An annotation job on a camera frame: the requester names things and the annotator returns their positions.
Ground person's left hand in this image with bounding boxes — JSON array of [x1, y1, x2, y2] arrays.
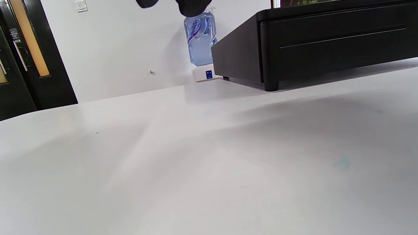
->
[[136, 0, 213, 18]]

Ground black door with glass panel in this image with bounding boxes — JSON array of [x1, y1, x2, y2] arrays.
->
[[0, 7, 37, 121], [6, 0, 78, 110]]

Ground black cash drawer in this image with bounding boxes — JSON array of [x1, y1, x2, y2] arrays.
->
[[211, 0, 418, 92]]

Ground blue water bottle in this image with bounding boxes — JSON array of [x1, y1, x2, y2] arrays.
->
[[183, 5, 218, 67]]

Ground white water dispenser base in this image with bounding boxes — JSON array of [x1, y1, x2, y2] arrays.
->
[[192, 63, 224, 83]]

